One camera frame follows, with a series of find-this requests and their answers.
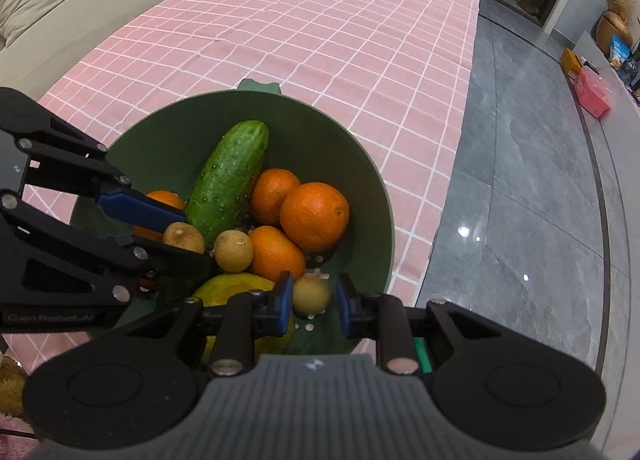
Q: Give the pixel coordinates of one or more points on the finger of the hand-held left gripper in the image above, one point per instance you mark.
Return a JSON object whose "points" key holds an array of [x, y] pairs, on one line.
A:
{"points": [[175, 260], [140, 210]]}

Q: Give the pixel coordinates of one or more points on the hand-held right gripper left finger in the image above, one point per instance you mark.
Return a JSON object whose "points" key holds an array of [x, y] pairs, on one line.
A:
{"points": [[284, 297]]}

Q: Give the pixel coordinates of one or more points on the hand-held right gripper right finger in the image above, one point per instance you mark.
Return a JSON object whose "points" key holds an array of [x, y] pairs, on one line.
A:
{"points": [[344, 305]]}

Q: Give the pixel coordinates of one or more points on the brown longan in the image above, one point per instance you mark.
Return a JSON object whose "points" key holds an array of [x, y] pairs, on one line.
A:
{"points": [[233, 251], [312, 296], [184, 238]]}

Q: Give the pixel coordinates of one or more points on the large orange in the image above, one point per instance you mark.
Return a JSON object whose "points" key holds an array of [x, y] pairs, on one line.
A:
{"points": [[314, 216], [167, 200]]}

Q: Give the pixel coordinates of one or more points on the small orange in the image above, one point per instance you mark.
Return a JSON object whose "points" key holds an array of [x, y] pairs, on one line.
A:
{"points": [[276, 252], [272, 195]]}

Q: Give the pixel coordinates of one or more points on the green bowl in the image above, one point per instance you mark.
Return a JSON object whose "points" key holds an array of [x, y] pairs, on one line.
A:
{"points": [[325, 149]]}

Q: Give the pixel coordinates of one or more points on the yellow green mango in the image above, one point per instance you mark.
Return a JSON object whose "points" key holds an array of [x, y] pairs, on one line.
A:
{"points": [[235, 285]]}

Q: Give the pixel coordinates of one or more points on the fluffy plush toy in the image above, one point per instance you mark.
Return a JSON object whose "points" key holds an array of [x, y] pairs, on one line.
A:
{"points": [[10, 385]]}

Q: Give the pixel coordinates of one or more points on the green cucumber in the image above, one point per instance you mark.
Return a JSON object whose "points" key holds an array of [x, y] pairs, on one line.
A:
{"points": [[225, 174]]}

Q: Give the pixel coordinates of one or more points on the green plastic object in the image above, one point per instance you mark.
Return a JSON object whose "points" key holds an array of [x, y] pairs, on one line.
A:
{"points": [[422, 355]]}

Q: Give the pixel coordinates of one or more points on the pink fluffy rug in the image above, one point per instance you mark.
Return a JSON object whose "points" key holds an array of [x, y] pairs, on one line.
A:
{"points": [[15, 432]]}

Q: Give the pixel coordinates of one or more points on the beige sofa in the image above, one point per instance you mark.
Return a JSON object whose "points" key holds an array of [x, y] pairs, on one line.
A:
{"points": [[100, 24]]}

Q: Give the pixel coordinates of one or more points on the pink checked tablecloth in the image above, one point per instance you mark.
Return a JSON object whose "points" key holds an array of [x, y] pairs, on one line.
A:
{"points": [[325, 39]]}

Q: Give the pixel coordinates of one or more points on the pink box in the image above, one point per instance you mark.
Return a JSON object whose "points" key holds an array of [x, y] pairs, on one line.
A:
{"points": [[591, 94]]}

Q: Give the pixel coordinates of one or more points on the orange box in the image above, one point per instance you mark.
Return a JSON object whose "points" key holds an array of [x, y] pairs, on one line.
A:
{"points": [[571, 62]]}

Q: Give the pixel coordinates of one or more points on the blue snack packet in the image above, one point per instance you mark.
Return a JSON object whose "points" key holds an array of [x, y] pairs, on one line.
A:
{"points": [[621, 50]]}

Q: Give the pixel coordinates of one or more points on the golden vase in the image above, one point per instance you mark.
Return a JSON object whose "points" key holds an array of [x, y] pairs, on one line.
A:
{"points": [[612, 29]]}

